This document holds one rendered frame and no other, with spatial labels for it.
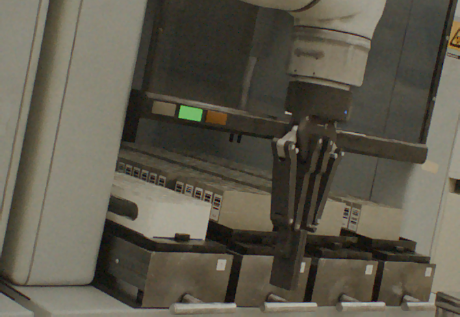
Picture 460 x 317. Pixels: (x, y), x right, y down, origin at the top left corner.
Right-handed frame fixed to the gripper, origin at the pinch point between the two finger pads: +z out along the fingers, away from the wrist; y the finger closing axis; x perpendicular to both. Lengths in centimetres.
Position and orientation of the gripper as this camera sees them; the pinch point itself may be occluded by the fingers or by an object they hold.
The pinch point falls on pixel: (287, 257)
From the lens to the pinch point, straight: 102.0
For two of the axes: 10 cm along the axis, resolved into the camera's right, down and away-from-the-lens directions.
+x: 7.9, 1.8, -5.8
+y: -5.8, -0.7, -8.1
